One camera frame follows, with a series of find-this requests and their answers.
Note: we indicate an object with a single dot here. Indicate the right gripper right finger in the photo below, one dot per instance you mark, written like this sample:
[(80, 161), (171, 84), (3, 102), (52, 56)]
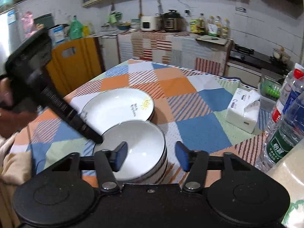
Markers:
[(195, 163)]

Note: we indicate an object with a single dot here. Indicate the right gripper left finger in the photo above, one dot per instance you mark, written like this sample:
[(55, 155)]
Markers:
[(107, 162)]

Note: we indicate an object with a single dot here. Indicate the white sun print plate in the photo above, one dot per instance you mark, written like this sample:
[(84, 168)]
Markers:
[(117, 106)]

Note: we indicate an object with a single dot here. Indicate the left hand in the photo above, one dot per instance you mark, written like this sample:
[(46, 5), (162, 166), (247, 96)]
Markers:
[(12, 122)]

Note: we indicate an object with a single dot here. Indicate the silver refrigerator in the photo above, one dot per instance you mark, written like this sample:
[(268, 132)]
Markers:
[(10, 35)]

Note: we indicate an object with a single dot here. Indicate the orange wooden chair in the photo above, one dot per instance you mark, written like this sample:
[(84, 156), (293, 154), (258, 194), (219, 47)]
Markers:
[(74, 63)]

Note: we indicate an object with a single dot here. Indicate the colourful checked tablecloth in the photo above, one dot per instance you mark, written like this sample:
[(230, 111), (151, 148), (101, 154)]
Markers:
[(190, 106)]

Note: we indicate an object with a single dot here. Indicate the green plastic bag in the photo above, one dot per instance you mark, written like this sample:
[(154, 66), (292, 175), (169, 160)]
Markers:
[(76, 27)]

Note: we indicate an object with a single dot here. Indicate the white tissue pack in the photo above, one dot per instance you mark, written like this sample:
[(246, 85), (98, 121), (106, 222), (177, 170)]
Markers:
[(243, 110)]

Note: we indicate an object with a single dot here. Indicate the large rice bottle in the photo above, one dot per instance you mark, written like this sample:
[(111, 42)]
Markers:
[(289, 172)]

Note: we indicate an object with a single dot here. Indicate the green label water bottle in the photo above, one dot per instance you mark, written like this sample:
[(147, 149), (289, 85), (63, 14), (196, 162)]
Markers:
[(287, 135)]

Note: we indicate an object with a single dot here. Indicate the green item tray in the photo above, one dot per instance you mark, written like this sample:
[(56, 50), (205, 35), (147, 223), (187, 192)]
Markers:
[(270, 88)]

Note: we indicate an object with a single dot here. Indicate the patchwork counter cloth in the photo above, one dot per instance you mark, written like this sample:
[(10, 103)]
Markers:
[(182, 49)]

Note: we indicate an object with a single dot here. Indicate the black gas stove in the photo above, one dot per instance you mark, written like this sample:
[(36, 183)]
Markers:
[(258, 60)]

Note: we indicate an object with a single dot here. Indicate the cutting board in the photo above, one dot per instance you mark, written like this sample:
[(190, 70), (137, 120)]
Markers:
[(212, 39)]

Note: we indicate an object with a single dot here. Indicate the blue label water bottle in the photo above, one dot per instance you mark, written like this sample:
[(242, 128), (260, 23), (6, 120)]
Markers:
[(294, 97)]

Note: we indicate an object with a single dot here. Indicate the white rice cooker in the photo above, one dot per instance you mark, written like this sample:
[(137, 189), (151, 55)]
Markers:
[(150, 23)]

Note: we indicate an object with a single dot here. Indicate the yellow oil bottle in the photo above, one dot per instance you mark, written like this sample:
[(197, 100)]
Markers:
[(225, 29), (218, 23), (202, 25)]

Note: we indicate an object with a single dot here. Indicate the red label water bottle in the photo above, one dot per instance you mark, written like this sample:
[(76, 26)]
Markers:
[(292, 76)]

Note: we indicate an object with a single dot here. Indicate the cream cooking pot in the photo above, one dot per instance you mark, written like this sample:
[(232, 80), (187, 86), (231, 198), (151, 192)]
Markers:
[(281, 55)]

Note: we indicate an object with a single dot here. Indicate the black pressure cooker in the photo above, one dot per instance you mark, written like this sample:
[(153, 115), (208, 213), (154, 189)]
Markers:
[(173, 21)]

